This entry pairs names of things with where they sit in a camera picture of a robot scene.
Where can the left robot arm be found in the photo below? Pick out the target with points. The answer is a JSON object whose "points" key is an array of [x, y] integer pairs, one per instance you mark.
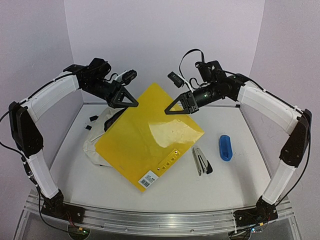
{"points": [[24, 115]]}

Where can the blue pencil case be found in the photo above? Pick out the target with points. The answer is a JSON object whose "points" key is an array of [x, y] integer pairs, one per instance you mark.
{"points": [[225, 148]]}

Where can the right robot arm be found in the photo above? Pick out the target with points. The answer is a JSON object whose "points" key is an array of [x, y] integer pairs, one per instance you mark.
{"points": [[294, 123]]}

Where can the cream canvas backpack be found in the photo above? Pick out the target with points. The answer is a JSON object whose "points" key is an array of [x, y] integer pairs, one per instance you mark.
{"points": [[100, 125]]}

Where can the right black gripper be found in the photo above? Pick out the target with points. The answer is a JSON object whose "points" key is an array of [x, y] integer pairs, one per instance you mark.
{"points": [[190, 101]]}

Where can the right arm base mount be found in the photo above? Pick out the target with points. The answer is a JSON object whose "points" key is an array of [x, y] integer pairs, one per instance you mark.
{"points": [[263, 212]]}

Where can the aluminium front rail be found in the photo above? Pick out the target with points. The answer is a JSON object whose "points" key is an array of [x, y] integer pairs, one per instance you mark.
{"points": [[100, 223]]}

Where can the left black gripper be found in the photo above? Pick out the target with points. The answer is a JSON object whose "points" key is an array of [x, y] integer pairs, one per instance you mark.
{"points": [[115, 93]]}

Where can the silver black stapler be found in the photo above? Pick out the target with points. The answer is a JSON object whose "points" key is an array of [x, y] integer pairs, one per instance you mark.
{"points": [[203, 166]]}

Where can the yellow book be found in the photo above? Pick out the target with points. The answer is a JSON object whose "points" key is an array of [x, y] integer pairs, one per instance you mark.
{"points": [[144, 142]]}

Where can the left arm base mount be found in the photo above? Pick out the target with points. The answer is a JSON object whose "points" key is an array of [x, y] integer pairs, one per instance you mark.
{"points": [[56, 207]]}

